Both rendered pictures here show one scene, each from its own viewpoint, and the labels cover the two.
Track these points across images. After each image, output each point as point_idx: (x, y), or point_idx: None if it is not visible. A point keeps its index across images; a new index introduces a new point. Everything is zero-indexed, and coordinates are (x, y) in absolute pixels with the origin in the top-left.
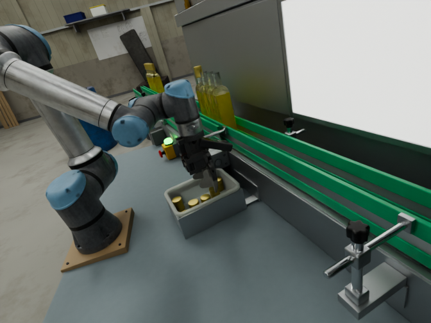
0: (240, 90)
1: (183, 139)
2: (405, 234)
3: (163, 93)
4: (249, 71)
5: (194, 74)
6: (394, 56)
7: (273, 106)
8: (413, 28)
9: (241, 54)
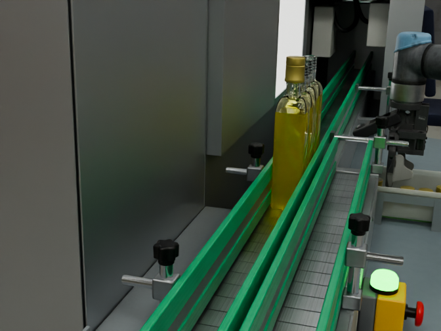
0: (244, 108)
1: (422, 102)
2: (353, 97)
3: (432, 43)
4: (256, 62)
5: (87, 192)
6: (298, 21)
7: (267, 104)
8: (301, 4)
9: (254, 36)
